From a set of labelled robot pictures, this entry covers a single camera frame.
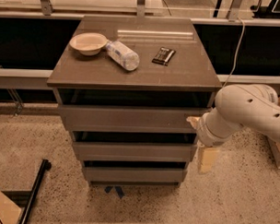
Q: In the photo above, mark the grey bottom drawer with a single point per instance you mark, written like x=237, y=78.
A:
x=131, y=175

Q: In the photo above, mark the grey drawer cabinet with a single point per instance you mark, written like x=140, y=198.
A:
x=188, y=81

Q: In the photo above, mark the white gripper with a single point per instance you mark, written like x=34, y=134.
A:
x=204, y=134

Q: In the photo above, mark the black metal stand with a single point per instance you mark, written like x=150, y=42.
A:
x=26, y=199

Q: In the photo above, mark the grey drawer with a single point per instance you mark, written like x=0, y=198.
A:
x=134, y=151
x=127, y=119
x=131, y=175

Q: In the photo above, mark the white paper bowl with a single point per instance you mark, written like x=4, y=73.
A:
x=88, y=44

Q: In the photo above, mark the metal wire bracket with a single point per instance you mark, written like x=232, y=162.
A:
x=17, y=101

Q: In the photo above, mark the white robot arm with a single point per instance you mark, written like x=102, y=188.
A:
x=237, y=106

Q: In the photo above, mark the grey top drawer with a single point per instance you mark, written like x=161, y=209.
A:
x=127, y=119

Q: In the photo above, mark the grey middle drawer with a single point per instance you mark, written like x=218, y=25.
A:
x=134, y=151

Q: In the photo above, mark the cardboard box at left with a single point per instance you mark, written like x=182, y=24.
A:
x=9, y=211

